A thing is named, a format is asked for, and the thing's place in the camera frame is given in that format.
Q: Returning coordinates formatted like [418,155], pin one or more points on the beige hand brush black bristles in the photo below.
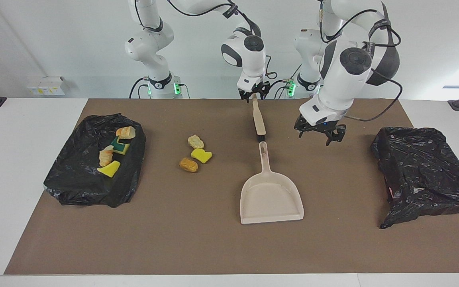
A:
[259,123]

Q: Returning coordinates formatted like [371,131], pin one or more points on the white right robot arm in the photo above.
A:
[150,40]

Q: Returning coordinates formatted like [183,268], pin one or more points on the black trash bag bin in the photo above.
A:
[74,179]
[420,171]

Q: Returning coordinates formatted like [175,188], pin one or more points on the yellow sponge piece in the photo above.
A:
[120,147]
[201,155]
[109,168]

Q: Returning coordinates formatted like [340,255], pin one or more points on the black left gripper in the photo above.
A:
[321,125]

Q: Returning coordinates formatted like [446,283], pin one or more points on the orange striped croissant piece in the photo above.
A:
[106,155]

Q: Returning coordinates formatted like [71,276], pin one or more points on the white wall socket box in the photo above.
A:
[48,85]

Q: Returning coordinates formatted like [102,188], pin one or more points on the brown bread roll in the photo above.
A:
[188,164]

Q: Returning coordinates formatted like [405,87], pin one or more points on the brown table mat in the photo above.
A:
[213,239]

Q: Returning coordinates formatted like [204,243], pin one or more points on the beige plastic dustpan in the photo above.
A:
[271,199]

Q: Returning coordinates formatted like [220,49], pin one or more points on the pale bread chunk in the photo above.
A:
[126,132]
[196,141]

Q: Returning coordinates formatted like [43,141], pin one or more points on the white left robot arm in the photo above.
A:
[345,79]

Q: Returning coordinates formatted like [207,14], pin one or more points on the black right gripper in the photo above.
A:
[255,88]

